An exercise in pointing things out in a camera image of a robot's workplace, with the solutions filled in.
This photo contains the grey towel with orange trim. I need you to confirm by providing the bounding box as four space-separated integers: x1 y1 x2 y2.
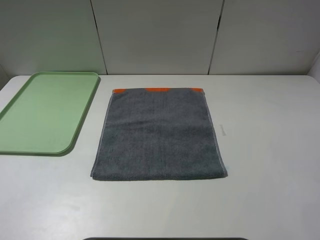
90 88 228 181

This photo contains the light green plastic tray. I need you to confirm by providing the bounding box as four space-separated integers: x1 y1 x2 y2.
0 71 99 156

